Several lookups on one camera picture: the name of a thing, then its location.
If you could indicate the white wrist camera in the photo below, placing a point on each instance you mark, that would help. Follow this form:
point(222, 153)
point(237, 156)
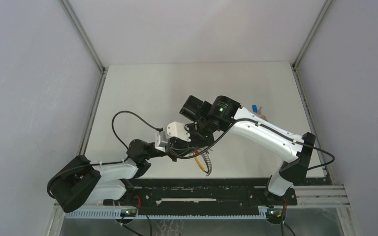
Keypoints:
point(161, 142)
point(177, 130)

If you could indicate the metal keyring with small rings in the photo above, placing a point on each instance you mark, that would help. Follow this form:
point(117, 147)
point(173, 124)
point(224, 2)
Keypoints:
point(204, 163)

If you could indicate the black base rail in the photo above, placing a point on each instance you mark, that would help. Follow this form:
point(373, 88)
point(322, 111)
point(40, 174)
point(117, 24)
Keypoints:
point(204, 195)

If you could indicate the right aluminium frame post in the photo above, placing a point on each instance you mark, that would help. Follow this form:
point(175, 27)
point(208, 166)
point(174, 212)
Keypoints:
point(309, 87)

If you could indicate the blue key tag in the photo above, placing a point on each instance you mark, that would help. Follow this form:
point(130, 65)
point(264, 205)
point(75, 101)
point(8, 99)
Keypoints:
point(254, 108)

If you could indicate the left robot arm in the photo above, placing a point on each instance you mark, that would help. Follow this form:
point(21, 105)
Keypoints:
point(81, 182)

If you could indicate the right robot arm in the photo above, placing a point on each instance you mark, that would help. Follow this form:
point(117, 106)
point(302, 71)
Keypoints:
point(294, 150)

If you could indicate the aluminium frame post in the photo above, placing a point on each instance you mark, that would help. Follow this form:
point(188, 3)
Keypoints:
point(309, 87)
point(84, 90)

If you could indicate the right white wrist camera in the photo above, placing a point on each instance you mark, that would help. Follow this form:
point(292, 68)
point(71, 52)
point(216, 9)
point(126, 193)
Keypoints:
point(177, 130)

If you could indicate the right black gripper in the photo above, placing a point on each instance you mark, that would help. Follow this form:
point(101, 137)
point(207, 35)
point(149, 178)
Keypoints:
point(193, 142)

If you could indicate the white cable duct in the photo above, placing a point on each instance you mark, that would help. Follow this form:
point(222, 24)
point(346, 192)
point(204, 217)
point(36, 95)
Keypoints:
point(131, 213)

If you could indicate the left aluminium frame post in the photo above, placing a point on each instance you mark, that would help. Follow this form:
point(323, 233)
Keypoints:
point(84, 90)

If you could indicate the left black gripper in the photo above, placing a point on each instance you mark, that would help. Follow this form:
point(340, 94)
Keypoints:
point(170, 157)

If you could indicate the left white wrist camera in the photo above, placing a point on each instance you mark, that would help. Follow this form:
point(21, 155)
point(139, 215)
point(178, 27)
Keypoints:
point(161, 142)

